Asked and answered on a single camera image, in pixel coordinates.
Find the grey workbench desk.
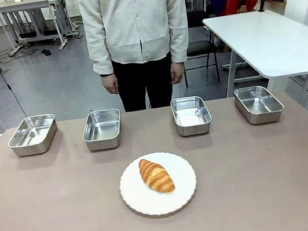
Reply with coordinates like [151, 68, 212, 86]
[0, 0, 81, 60]

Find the white floor power strip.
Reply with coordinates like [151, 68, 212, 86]
[7, 44, 25, 58]

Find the thin black hanging cable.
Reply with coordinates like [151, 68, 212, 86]
[0, 51, 28, 122]

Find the person's left hand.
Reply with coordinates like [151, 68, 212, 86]
[167, 60, 187, 85]

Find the steel rectangular container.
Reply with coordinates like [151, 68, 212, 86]
[3, 112, 62, 159]
[169, 93, 215, 140]
[78, 107, 127, 154]
[232, 81, 287, 129]

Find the person's right hand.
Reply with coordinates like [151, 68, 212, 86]
[100, 71, 120, 96]

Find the black chair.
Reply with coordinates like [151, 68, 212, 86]
[174, 8, 223, 89]

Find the golden croissant bread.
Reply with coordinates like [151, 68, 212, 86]
[137, 154, 177, 199]

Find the large white side table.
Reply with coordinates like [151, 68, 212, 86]
[202, 2, 308, 120]

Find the person in cream shirt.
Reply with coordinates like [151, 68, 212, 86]
[76, 0, 204, 118]

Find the white scalloped plate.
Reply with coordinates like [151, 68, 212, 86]
[115, 146, 202, 222]

